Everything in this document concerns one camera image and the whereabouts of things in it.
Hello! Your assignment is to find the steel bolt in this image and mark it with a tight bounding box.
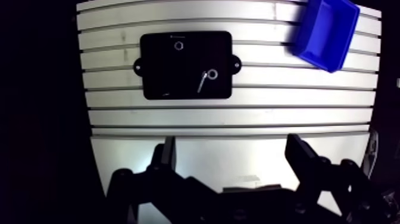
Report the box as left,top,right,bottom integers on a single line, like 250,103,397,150
196,71,208,94

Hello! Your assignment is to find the black tray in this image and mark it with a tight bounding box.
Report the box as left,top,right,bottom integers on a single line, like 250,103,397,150
133,30,242,101

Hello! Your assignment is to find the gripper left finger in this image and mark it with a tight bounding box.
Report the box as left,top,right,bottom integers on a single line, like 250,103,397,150
106,136,220,224

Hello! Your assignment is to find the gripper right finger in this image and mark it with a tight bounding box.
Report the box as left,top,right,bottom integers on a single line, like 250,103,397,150
284,133,399,224

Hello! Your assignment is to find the pale holed strip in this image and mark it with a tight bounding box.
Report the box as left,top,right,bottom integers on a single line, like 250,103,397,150
362,129,380,180

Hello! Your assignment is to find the blue bin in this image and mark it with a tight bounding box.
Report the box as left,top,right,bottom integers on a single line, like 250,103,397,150
292,0,361,74

